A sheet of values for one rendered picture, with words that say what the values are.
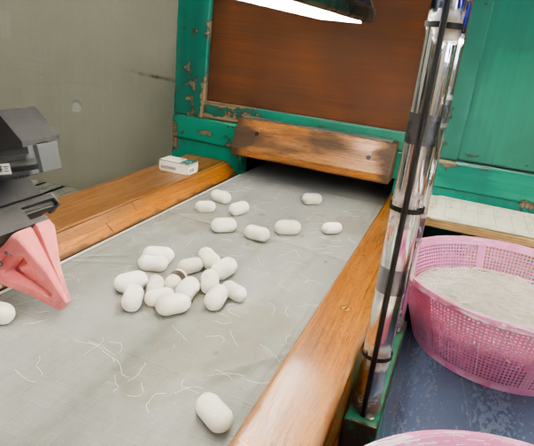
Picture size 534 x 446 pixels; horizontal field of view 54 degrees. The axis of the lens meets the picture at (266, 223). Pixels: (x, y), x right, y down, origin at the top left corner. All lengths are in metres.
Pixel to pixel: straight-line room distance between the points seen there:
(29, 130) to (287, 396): 0.30
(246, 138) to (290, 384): 0.64
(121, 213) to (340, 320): 0.37
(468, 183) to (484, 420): 0.48
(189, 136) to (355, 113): 0.34
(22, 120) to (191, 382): 0.26
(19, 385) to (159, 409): 0.11
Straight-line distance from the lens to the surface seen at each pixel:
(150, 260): 0.61
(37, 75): 2.35
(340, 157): 0.93
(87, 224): 0.71
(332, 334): 0.49
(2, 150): 0.50
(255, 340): 0.51
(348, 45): 0.99
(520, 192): 0.98
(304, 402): 0.40
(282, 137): 0.97
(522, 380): 0.64
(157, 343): 0.50
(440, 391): 0.61
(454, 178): 0.97
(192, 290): 0.55
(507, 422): 0.61
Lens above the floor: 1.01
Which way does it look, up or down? 20 degrees down
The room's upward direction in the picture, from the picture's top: 6 degrees clockwise
